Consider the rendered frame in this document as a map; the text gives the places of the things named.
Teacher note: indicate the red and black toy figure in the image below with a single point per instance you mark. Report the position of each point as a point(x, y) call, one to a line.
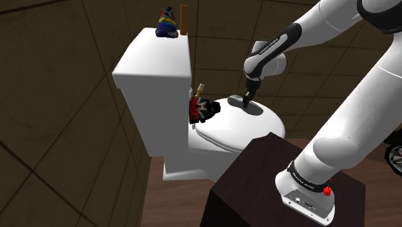
point(201, 108)

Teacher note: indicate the dark brown robot stand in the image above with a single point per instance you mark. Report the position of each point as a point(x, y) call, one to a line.
point(251, 188)

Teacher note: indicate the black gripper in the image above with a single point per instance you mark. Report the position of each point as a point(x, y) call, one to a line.
point(251, 89)

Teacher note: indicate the white toilet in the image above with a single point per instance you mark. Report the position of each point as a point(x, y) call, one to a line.
point(154, 78)

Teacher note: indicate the grey flat plate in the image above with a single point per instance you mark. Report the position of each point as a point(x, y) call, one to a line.
point(251, 108)

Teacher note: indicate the brown cylinder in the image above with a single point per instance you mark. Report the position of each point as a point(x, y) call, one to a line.
point(183, 19)

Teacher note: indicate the multicoloured sneaker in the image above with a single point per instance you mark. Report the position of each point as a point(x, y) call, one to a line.
point(167, 24)

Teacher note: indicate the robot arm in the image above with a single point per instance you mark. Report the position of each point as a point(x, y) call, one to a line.
point(361, 122)

